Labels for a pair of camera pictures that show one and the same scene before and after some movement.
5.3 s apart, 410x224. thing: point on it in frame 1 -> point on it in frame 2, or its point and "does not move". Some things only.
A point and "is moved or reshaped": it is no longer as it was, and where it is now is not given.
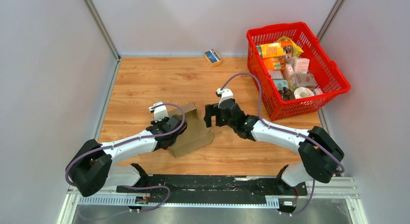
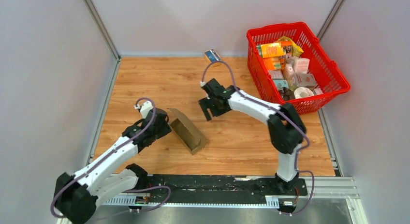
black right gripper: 211,111 -> 205,104
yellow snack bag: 296,52 does not move
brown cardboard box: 195,134 is moved or reshaped
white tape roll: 302,92 does not move
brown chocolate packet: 286,94 does not move
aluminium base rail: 342,192 does not move
